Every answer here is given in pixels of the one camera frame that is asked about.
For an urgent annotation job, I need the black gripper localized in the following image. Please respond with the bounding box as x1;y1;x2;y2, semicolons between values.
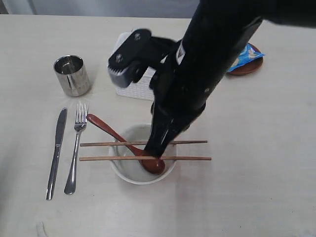
144;37;237;158

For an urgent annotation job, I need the brown wooden chopstick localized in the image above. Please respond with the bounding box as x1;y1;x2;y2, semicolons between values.
79;156;212;161
80;140;208;147

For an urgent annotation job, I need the dark red wooden spoon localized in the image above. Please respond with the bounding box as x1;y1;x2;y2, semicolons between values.
86;114;165;175

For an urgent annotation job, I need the white ceramic bowl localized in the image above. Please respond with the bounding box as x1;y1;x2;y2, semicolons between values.
109;124;177;185

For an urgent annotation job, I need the white perforated plastic basket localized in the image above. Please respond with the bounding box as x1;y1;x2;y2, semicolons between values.
106;32;158;102

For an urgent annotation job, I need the silver metal fork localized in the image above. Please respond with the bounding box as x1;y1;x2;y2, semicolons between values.
64;103;88;195

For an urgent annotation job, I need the silver metal knife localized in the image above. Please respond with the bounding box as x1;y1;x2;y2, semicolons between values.
46;108;68;200

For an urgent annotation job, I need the silver metal moka pot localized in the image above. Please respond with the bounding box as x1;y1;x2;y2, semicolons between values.
53;55;92;97

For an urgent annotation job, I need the brown wooden plate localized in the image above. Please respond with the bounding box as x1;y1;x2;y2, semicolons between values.
227;57;264;76

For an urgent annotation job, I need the blue Lay's chips bag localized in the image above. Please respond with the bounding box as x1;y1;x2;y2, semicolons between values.
227;43;265;73

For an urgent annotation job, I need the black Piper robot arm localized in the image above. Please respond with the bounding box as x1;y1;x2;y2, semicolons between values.
145;0;316;158

